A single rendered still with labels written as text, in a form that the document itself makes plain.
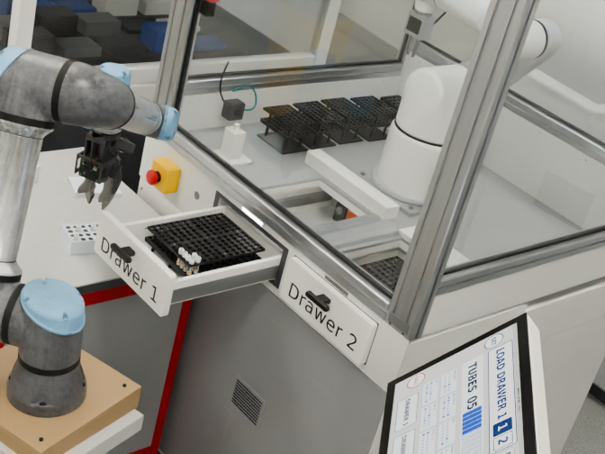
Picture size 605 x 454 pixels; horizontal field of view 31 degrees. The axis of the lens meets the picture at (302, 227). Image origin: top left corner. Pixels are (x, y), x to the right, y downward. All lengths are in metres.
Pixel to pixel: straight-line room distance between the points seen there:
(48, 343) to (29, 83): 0.47
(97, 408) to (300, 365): 0.63
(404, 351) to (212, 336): 0.69
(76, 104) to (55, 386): 0.53
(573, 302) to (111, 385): 1.22
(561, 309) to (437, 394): 0.86
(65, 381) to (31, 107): 0.51
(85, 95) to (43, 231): 0.84
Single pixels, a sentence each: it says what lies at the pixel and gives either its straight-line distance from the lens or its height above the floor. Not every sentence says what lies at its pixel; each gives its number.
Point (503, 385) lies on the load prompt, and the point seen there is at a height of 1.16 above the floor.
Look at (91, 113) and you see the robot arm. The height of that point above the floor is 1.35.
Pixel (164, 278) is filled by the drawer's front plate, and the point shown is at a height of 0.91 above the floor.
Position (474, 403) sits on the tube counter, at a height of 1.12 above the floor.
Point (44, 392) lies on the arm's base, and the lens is 2.10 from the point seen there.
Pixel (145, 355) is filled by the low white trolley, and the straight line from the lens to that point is 2.86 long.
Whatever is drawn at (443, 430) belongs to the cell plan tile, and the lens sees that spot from 1.89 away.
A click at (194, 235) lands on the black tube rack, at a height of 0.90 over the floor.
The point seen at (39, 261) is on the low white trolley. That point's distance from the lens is 2.63.
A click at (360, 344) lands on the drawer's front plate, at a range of 2.39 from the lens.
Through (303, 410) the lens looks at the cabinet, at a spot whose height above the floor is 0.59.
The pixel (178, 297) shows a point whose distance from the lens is 2.42.
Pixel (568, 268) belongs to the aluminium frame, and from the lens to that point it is 2.69.
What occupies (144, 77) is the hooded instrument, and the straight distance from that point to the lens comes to 3.30.
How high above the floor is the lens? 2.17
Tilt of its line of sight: 28 degrees down
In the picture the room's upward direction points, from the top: 15 degrees clockwise
